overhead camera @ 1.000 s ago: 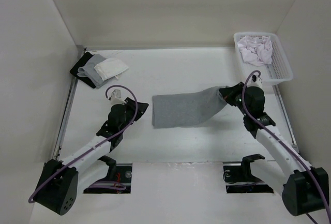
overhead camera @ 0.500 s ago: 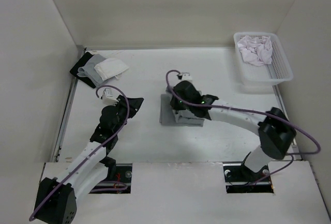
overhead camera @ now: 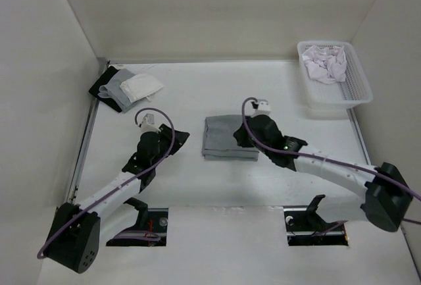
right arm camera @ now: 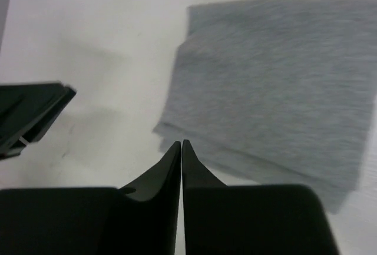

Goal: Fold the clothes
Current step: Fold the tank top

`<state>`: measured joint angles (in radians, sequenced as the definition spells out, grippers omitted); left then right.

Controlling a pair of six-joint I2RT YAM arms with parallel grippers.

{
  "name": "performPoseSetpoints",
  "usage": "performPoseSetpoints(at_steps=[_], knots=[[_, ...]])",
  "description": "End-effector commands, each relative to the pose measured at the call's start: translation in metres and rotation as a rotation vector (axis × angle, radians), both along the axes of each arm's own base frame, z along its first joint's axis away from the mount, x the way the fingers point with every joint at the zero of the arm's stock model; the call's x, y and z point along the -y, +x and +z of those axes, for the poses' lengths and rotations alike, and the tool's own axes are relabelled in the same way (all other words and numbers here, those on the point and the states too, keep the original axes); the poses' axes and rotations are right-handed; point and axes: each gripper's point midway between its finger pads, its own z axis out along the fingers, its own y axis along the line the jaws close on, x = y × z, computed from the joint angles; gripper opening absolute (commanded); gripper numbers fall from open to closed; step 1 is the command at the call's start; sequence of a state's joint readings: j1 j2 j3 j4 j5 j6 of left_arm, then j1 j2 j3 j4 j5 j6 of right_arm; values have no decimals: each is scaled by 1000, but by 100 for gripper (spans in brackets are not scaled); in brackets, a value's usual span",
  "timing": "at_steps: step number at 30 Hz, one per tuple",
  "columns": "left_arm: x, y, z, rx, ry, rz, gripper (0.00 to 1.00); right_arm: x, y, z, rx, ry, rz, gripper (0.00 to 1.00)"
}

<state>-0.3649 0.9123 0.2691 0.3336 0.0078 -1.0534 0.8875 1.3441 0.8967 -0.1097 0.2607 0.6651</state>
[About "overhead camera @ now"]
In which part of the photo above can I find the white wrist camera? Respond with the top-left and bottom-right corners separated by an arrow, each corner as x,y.
251,99 -> 271,117
139,113 -> 160,134

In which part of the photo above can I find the folded white tank top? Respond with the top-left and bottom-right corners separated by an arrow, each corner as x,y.
120,74 -> 164,103

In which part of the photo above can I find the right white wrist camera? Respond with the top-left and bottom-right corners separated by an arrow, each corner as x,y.
251,99 -> 271,117

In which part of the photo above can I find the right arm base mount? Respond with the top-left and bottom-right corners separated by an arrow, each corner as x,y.
283,194 -> 349,246

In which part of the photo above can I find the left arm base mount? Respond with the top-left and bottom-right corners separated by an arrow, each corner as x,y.
105,197 -> 169,247

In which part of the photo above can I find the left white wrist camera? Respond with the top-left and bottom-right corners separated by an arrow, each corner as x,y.
139,113 -> 160,134

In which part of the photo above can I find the pale pink tank top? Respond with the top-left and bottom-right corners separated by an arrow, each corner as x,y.
302,45 -> 347,84

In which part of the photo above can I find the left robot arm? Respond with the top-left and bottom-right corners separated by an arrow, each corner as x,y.
38,123 -> 190,274

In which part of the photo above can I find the white plastic laundry basket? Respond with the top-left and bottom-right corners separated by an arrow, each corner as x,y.
297,41 -> 373,110

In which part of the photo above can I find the folded black tank top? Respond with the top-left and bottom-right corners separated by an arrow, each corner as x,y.
88,66 -> 122,113

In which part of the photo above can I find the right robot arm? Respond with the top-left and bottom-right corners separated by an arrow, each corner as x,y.
233,115 -> 416,232

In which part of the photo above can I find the folded light grey tank top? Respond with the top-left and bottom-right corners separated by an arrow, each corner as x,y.
98,69 -> 140,113

